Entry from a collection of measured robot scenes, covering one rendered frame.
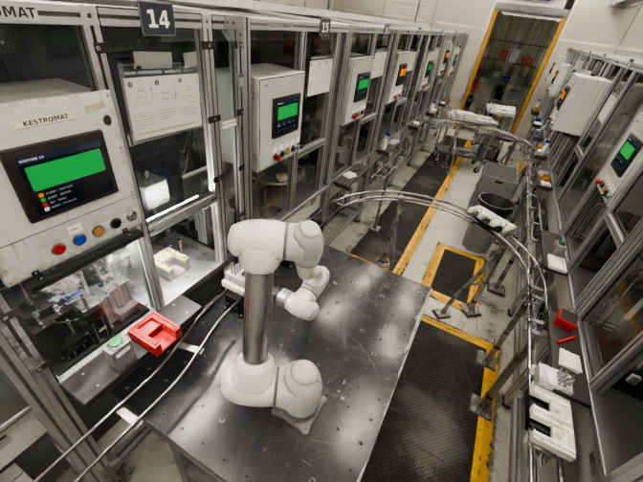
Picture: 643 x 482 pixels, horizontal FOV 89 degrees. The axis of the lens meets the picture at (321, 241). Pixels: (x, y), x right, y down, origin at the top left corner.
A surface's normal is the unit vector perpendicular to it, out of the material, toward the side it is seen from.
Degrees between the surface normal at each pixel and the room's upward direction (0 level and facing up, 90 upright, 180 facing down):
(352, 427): 0
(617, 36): 90
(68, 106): 90
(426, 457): 0
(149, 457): 0
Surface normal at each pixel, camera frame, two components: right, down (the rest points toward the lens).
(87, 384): 0.11, -0.81
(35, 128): 0.88, 0.36
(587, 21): -0.47, 0.47
